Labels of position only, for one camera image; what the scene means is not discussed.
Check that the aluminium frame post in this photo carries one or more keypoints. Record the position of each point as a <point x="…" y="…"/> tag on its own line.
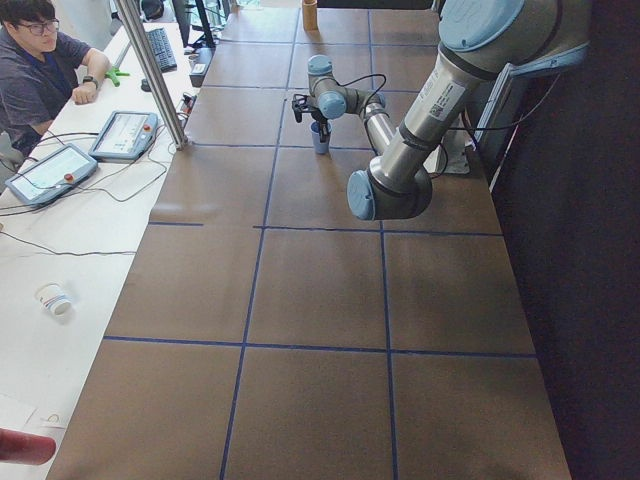
<point x="167" y="106"/>

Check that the black keyboard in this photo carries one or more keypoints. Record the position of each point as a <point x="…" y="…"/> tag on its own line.
<point x="161" y="49"/>

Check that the blue ribbed paper cup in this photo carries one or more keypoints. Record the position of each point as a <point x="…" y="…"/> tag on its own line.
<point x="320" y="147"/>

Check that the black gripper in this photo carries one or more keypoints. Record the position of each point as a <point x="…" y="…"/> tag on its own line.
<point x="320" y="123"/>

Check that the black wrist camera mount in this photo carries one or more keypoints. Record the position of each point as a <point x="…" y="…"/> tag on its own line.
<point x="301" y="104"/>

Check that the red cylinder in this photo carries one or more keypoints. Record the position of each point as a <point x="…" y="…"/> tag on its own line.
<point x="25" y="448"/>

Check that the white paper cup on side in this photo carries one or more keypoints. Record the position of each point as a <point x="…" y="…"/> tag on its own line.
<point x="54" y="299"/>

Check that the brown paper table cover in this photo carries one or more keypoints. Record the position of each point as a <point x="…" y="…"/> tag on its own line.
<point x="264" y="332"/>

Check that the seated person in grey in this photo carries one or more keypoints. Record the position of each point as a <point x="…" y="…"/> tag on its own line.
<point x="41" y="70"/>

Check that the far teach pendant tablet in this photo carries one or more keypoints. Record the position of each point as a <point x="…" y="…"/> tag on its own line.
<point x="125" y="137"/>

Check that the teach pendant tablet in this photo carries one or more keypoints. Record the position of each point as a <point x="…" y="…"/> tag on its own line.
<point x="125" y="137"/>
<point x="50" y="178"/>

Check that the green plastic clamp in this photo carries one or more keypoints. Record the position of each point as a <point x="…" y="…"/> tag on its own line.
<point x="114" y="74"/>

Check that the white mounting pillar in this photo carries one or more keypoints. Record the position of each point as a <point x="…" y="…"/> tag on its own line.
<point x="451" y="163"/>

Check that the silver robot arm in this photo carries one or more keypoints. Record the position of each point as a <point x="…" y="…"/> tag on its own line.
<point x="477" y="40"/>

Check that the near teach pendant tablet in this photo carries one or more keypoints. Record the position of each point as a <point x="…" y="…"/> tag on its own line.
<point x="50" y="178"/>

